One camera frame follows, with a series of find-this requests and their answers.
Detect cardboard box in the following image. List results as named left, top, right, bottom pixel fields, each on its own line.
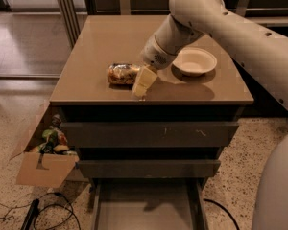
left=11, top=102, right=84, bottom=188

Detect white paper bowl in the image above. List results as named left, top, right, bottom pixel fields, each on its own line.
left=173, top=47, right=217, bottom=77

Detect black cable floor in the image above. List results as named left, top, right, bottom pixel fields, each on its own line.
left=203, top=198, right=241, bottom=230
left=0, top=192, right=82, bottom=230

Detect black bar on floor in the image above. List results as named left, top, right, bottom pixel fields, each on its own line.
left=20, top=199, right=39, bottom=230

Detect grey top drawer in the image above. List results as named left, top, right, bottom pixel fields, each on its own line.
left=62, top=122, right=238, bottom=148

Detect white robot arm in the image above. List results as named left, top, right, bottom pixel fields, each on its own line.
left=132, top=0, right=288, bottom=230

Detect black cable right floor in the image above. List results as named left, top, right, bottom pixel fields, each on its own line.
left=203, top=198, right=241, bottom=230

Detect grey middle drawer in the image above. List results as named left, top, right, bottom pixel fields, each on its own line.
left=78, top=160, right=221, bottom=178

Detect colourful toys in box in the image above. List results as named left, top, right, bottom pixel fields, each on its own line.
left=30, top=114, right=77, bottom=155

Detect black cable left floor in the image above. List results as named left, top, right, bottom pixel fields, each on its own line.
left=0, top=192, right=82, bottom=230

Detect grey open bottom drawer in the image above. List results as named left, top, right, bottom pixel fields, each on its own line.
left=90, top=178, right=209, bottom=230

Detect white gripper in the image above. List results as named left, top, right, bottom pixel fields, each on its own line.
left=132, top=35, right=176, bottom=98

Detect grey drawer cabinet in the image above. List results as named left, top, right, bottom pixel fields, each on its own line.
left=50, top=15, right=252, bottom=181

